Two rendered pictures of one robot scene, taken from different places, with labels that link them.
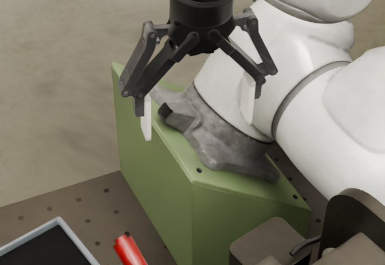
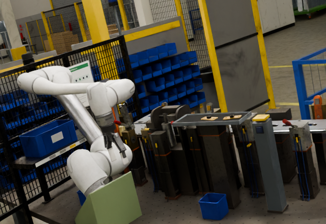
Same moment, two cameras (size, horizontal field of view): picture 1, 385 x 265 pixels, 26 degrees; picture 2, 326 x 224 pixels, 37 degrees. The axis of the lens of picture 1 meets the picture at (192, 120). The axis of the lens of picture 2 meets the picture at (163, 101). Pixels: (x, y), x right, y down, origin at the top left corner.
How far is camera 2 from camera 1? 262 cm
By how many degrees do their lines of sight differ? 92
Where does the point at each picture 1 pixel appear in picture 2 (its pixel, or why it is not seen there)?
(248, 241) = (157, 134)
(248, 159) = not seen: hidden behind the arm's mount
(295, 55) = (96, 153)
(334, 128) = (115, 150)
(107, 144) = not seen: outside the picture
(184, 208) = (131, 187)
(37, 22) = not seen: outside the picture
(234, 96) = (102, 170)
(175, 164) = (124, 178)
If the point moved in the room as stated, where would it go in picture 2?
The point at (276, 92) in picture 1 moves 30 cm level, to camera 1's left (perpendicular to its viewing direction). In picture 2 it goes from (104, 159) to (117, 175)
